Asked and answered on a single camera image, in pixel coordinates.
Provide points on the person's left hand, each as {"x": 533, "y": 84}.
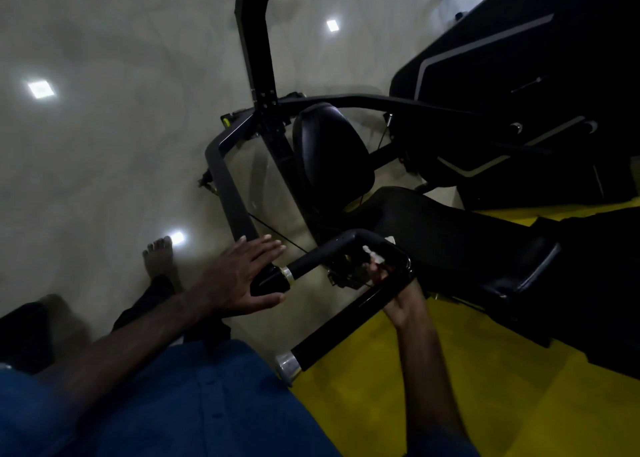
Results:
{"x": 225, "y": 281}

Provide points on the person's right hand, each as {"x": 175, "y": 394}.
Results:
{"x": 402, "y": 304}

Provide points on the person's right fingers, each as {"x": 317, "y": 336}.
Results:
{"x": 382, "y": 276}

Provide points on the person's left little finger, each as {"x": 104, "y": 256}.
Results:
{"x": 241, "y": 240}

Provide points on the person's left thumb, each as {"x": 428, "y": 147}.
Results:
{"x": 262, "y": 301}

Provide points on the person's left middle finger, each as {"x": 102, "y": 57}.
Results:
{"x": 267, "y": 248}

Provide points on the white cleaning cloth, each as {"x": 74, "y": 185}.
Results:
{"x": 374, "y": 254}

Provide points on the person's left forearm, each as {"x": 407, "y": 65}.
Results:
{"x": 125, "y": 344}

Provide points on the person's right forearm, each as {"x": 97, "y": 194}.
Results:
{"x": 430, "y": 381}

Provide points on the black padded back rest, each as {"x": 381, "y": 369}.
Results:
{"x": 450, "y": 241}

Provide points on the person's bare foot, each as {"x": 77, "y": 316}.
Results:
{"x": 160, "y": 259}

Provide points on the person's black trousers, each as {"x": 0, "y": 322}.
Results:
{"x": 150, "y": 301}

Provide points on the black padded machine seat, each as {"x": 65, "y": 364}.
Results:
{"x": 332, "y": 156}

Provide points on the person's blue shirt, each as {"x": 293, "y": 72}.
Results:
{"x": 200, "y": 401}

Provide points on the black weight stack housing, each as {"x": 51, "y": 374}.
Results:
{"x": 525, "y": 81}

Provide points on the black gym machine frame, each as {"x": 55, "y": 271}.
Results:
{"x": 260, "y": 71}

